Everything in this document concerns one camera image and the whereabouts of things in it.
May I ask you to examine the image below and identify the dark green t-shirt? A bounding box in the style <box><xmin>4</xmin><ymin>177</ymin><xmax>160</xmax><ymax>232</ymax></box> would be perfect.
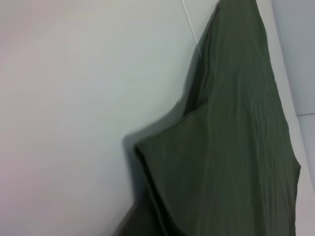
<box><xmin>112</xmin><ymin>0</ymin><xmax>302</xmax><ymax>236</ymax></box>

